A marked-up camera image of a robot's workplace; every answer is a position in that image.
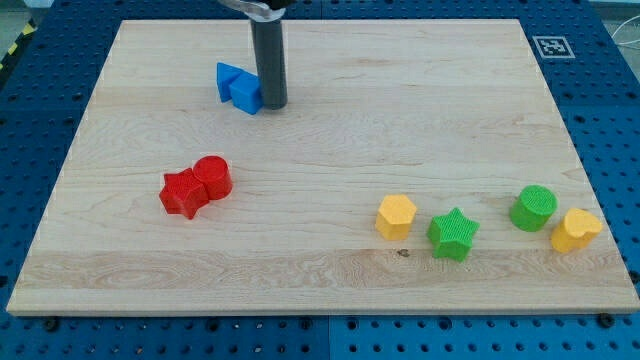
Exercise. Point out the red star block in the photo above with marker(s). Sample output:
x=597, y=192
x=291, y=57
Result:
x=183, y=193

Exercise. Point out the yellow heart block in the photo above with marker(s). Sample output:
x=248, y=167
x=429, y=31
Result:
x=575, y=231

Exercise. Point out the yellow hexagon block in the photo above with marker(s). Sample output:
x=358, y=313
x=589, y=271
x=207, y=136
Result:
x=395, y=217

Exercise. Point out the black yellow hazard tape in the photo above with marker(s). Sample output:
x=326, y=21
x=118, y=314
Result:
x=18, y=47

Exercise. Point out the blue cube block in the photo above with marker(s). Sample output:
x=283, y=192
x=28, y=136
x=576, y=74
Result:
x=245, y=93

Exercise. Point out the red cylinder block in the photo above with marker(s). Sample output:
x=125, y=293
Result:
x=214, y=172

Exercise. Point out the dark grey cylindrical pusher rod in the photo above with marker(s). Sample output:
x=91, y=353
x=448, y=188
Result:
x=268, y=43

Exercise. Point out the blue triangle block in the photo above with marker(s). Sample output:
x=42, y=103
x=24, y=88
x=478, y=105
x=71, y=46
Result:
x=225, y=75

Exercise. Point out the green star block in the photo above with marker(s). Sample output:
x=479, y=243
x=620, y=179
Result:
x=452, y=235

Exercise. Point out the green cylinder block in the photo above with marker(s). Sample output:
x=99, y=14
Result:
x=533, y=207

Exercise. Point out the wooden board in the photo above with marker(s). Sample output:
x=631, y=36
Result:
x=451, y=113

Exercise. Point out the white fiducial marker tag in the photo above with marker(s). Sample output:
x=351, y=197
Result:
x=553, y=47

